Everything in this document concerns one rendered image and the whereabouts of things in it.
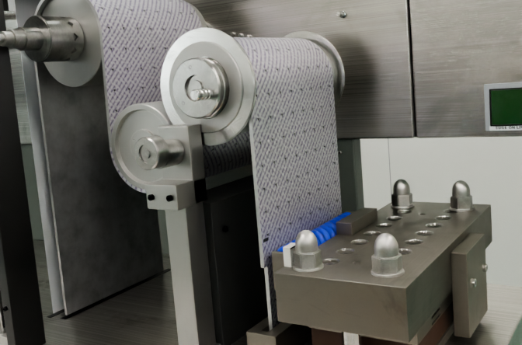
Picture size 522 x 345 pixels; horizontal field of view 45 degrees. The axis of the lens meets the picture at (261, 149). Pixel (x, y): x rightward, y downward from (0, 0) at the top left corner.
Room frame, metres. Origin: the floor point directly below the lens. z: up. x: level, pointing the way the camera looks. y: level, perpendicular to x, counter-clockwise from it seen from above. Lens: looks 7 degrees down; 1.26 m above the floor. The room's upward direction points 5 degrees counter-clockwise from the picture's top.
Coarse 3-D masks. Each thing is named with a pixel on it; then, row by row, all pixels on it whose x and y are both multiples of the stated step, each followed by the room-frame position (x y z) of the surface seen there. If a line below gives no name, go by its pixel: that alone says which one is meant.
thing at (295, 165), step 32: (256, 128) 0.77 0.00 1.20; (288, 128) 0.84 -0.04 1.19; (320, 128) 0.91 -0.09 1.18; (256, 160) 0.76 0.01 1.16; (288, 160) 0.83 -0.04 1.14; (320, 160) 0.91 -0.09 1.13; (256, 192) 0.76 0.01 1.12; (288, 192) 0.82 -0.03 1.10; (320, 192) 0.90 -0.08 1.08; (288, 224) 0.82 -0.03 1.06; (320, 224) 0.90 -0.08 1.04
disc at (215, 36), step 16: (192, 32) 0.80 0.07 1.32; (208, 32) 0.78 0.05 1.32; (176, 48) 0.81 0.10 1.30; (224, 48) 0.77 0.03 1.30; (240, 48) 0.76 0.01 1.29; (240, 64) 0.76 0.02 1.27; (240, 112) 0.76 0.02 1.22; (224, 128) 0.78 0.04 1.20; (240, 128) 0.76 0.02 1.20; (208, 144) 0.79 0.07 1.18
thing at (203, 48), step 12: (192, 48) 0.80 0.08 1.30; (204, 48) 0.79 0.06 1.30; (216, 48) 0.78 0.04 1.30; (180, 60) 0.81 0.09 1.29; (216, 60) 0.78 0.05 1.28; (228, 60) 0.77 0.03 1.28; (228, 72) 0.77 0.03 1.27; (240, 72) 0.76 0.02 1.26; (240, 84) 0.76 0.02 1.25; (240, 96) 0.76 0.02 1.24; (228, 108) 0.77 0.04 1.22; (192, 120) 0.80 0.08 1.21; (204, 120) 0.79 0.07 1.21; (216, 120) 0.78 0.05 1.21; (228, 120) 0.77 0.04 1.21; (204, 132) 0.79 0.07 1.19
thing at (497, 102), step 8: (496, 96) 0.91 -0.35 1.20; (504, 96) 0.91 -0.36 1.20; (512, 96) 0.90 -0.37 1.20; (520, 96) 0.90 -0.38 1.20; (496, 104) 0.91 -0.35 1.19; (504, 104) 0.91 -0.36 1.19; (512, 104) 0.90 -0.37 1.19; (520, 104) 0.90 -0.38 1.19; (496, 112) 0.91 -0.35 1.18; (504, 112) 0.91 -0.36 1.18; (512, 112) 0.90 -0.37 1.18; (520, 112) 0.90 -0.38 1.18; (496, 120) 0.91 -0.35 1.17; (504, 120) 0.91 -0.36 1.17; (512, 120) 0.90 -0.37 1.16; (520, 120) 0.90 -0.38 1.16
